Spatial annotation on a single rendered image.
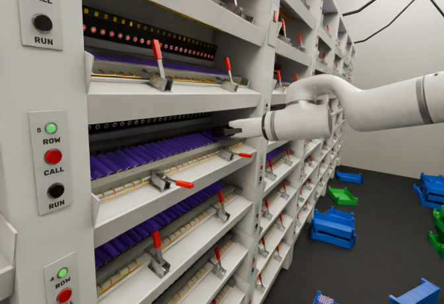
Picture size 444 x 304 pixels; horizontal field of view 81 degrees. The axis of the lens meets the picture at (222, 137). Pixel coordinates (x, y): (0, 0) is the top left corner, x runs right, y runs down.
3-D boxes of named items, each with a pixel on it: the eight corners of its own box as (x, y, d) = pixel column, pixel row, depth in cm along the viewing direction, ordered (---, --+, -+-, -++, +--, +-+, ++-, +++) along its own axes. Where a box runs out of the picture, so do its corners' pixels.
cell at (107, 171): (93, 162, 51) (114, 179, 49) (84, 164, 50) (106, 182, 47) (94, 154, 51) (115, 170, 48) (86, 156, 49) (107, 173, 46)
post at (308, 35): (291, 262, 175) (326, -25, 140) (287, 269, 167) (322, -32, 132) (263, 251, 184) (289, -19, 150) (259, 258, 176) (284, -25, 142)
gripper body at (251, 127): (275, 112, 75) (241, 115, 81) (263, 114, 67) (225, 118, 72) (278, 137, 76) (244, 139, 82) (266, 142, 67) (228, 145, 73)
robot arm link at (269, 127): (282, 109, 74) (272, 110, 75) (271, 111, 66) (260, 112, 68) (285, 138, 75) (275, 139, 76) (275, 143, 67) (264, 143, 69)
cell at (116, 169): (102, 160, 53) (123, 176, 50) (94, 162, 51) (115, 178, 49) (104, 152, 52) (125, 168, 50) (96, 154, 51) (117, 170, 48)
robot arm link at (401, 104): (415, 33, 47) (279, 80, 70) (426, 117, 44) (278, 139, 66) (428, 52, 53) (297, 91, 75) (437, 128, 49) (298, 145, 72)
